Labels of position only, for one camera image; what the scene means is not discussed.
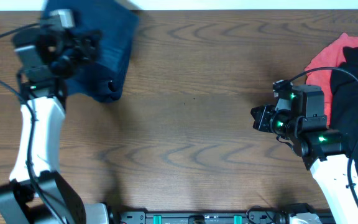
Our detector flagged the navy blue shorts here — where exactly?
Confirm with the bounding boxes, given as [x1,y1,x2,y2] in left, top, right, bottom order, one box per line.
[40,0,140,94]

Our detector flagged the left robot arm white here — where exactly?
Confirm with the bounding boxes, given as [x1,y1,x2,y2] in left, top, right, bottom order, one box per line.
[0,28,110,223]

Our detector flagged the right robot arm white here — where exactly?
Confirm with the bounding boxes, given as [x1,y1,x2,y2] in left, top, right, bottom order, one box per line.
[250,103,358,223]

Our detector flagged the folded navy cloth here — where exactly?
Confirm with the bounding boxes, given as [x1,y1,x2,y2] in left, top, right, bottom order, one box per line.
[65,62,129,103]

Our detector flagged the red garment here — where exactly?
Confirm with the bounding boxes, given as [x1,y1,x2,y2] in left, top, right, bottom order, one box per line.
[304,32,358,126]

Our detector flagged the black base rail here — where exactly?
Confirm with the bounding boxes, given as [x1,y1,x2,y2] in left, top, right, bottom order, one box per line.
[116,203,337,224]

